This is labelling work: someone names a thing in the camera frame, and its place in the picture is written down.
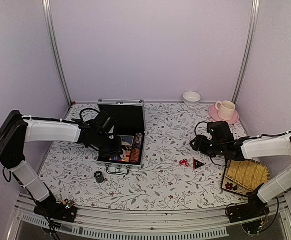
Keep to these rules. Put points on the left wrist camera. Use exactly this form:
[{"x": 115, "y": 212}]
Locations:
[{"x": 104, "y": 122}]

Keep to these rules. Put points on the blue playing card deck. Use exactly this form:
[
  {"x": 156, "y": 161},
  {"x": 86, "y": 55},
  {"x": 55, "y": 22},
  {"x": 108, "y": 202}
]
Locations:
[{"x": 127, "y": 140}]

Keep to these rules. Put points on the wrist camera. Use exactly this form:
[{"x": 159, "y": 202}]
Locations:
[
  {"x": 220, "y": 132},
  {"x": 104, "y": 122}
]

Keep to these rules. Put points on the white ceramic bowl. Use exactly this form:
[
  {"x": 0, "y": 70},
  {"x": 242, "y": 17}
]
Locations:
[{"x": 191, "y": 98}]

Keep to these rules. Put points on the aluminium poker case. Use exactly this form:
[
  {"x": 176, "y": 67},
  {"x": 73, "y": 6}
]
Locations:
[{"x": 129, "y": 118}]

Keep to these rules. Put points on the pink saucer plate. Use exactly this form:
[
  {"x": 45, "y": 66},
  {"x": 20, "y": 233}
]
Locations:
[{"x": 216, "y": 118}]

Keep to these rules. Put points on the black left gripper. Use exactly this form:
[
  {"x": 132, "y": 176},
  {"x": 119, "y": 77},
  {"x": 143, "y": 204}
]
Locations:
[{"x": 116, "y": 151}]

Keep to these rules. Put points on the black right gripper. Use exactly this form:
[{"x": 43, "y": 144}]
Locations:
[{"x": 200, "y": 144}]

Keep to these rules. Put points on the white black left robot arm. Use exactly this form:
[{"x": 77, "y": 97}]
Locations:
[{"x": 99, "y": 133}]

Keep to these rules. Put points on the woven bamboo tray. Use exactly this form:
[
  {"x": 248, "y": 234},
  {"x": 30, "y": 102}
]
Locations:
[{"x": 243, "y": 177}]

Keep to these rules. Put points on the black red triangle card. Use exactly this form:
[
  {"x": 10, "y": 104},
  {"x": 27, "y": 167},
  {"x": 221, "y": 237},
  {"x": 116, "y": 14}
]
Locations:
[{"x": 197, "y": 164}]

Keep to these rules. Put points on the cream ribbed mug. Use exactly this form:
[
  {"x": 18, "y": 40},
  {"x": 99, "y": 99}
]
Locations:
[{"x": 225, "y": 109}]

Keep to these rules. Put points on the purple small blind button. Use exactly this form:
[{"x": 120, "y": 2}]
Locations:
[{"x": 115, "y": 158}]

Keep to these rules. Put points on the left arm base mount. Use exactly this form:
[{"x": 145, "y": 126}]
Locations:
[{"x": 64, "y": 211}]

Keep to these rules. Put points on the black poker chip stack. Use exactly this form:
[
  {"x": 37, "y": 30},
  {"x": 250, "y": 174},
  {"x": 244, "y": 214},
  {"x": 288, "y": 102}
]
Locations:
[{"x": 99, "y": 176}]

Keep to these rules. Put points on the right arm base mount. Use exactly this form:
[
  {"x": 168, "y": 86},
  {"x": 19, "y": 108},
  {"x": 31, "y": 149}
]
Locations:
[{"x": 253, "y": 209}]

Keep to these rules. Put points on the red dice pair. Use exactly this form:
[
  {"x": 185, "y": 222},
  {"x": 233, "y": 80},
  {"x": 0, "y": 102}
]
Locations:
[{"x": 184, "y": 163}]

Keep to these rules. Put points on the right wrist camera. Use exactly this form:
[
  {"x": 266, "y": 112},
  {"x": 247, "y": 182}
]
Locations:
[{"x": 220, "y": 132}]

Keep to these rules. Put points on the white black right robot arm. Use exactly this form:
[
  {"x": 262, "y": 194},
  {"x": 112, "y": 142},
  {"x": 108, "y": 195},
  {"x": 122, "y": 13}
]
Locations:
[{"x": 274, "y": 151}]

